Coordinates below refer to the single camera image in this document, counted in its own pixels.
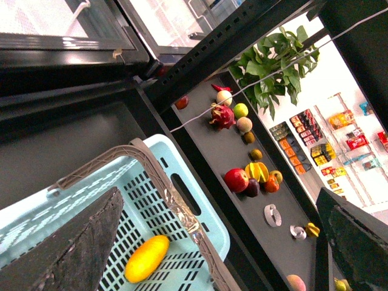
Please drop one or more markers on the yellow starfruit right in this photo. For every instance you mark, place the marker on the yellow starfruit right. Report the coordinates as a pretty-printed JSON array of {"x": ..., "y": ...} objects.
[{"x": 312, "y": 230}]

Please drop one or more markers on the yellow mango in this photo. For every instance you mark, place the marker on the yellow mango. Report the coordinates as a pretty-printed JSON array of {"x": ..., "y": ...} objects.
[{"x": 146, "y": 259}]

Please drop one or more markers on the brown kiwi left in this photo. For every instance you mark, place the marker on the brown kiwi left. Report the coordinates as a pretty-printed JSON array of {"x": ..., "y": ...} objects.
[{"x": 249, "y": 137}]

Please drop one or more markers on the red apple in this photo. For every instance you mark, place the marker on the red apple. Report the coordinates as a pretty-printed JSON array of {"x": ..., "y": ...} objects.
[{"x": 236, "y": 180}]

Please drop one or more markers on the red chili pepper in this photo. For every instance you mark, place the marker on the red chili pepper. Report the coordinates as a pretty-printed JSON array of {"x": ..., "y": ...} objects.
[{"x": 219, "y": 88}]

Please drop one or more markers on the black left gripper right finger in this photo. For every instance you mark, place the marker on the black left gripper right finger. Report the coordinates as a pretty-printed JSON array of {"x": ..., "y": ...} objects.
[{"x": 357, "y": 239}]

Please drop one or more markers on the small red fruit left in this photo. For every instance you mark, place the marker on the small red fruit left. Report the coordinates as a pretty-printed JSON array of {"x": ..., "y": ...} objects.
[{"x": 182, "y": 103}]

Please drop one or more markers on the pink dragon fruit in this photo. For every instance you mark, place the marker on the pink dragon fruit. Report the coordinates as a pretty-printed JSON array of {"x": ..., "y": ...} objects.
[{"x": 222, "y": 117}]

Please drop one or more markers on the yellow starfruit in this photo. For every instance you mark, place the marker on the yellow starfruit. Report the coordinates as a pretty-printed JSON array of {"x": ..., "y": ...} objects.
[
  {"x": 312, "y": 230},
  {"x": 258, "y": 171}
]

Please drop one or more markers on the white onion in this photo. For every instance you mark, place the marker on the white onion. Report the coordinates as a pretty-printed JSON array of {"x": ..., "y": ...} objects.
[{"x": 224, "y": 97}]

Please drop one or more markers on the glass top freezer near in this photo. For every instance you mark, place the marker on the glass top freezer near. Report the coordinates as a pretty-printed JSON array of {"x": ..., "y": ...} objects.
[{"x": 52, "y": 44}]

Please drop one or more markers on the yellow starfruit centre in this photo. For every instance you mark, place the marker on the yellow starfruit centre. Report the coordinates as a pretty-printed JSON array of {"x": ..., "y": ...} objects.
[{"x": 258, "y": 171}]

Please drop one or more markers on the green apple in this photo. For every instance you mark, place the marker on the green apple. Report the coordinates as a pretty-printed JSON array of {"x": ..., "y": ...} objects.
[{"x": 240, "y": 110}]

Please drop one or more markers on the pink peach front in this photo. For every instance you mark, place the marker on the pink peach front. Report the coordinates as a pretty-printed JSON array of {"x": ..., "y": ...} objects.
[{"x": 296, "y": 282}]

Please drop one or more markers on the orange persimmon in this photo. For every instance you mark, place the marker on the orange persimmon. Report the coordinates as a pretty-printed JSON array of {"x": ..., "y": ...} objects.
[{"x": 271, "y": 185}]

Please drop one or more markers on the glass top freezer far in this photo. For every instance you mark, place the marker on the glass top freezer far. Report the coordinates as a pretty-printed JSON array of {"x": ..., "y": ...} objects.
[{"x": 174, "y": 27}]

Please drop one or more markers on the glass freezer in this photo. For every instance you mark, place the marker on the glass freezer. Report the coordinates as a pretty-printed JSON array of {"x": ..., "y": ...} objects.
[
  {"x": 174, "y": 27},
  {"x": 52, "y": 44}
]

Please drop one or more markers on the pale pink peach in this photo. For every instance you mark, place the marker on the pale pink peach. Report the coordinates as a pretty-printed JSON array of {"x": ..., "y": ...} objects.
[{"x": 244, "y": 124}]

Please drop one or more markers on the black steel rack post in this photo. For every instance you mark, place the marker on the black steel rack post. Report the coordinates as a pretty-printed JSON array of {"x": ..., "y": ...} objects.
[{"x": 247, "y": 24}]

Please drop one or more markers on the green potted plant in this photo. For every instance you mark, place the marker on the green potted plant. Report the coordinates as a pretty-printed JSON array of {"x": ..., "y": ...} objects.
[{"x": 274, "y": 67}]

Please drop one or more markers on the dark purple plum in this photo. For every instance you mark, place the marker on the dark purple plum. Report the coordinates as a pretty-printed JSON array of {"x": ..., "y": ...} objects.
[{"x": 253, "y": 188}]

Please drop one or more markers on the green red mango fruit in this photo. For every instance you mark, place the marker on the green red mango fruit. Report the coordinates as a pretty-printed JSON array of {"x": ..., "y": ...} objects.
[{"x": 278, "y": 175}]

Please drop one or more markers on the brown kiwi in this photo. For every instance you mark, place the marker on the brown kiwi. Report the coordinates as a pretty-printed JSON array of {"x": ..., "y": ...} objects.
[
  {"x": 249, "y": 137},
  {"x": 256, "y": 154}
]

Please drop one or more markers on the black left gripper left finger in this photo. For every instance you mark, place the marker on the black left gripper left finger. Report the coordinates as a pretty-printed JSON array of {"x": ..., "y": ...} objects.
[{"x": 75, "y": 256}]

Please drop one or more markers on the brown kiwi right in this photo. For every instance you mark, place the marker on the brown kiwi right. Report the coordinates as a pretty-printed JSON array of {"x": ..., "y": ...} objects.
[{"x": 256, "y": 154}]

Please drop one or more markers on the white shelf with sauce bottles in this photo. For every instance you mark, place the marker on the white shelf with sauce bottles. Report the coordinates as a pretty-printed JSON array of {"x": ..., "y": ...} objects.
[{"x": 339, "y": 142}]

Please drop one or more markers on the silver tape roll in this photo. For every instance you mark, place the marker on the silver tape roll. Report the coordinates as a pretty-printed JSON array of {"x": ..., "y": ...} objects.
[{"x": 298, "y": 233}]

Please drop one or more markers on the light blue plastic basket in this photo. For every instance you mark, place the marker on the light blue plastic basket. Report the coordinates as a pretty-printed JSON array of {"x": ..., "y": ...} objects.
[{"x": 161, "y": 197}]

